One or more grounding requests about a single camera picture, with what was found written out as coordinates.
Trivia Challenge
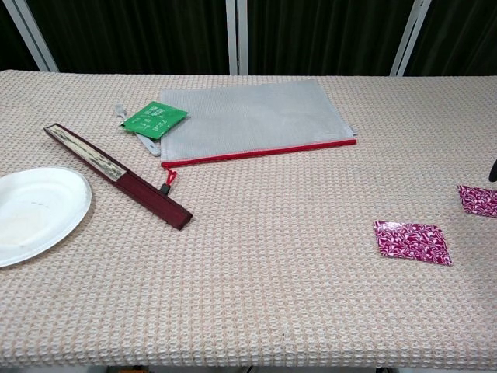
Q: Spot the white partition post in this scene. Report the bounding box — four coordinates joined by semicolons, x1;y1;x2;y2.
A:
226;0;249;76
10;0;60;74
389;0;433;78

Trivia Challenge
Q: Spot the white paper plate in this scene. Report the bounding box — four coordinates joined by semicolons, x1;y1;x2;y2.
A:
0;166;93;268

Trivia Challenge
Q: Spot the green sachet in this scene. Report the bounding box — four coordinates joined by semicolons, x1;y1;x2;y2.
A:
119;100;189;140

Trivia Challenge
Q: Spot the dark red folding fan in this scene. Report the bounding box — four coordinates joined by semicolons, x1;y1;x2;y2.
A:
43;123;194;232

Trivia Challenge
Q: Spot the grey mesh pouch red zipper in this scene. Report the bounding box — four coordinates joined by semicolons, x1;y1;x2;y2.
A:
158;78;358;195

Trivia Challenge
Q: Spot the beige waffle tablecloth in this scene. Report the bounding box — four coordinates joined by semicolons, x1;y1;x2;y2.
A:
0;69;497;370

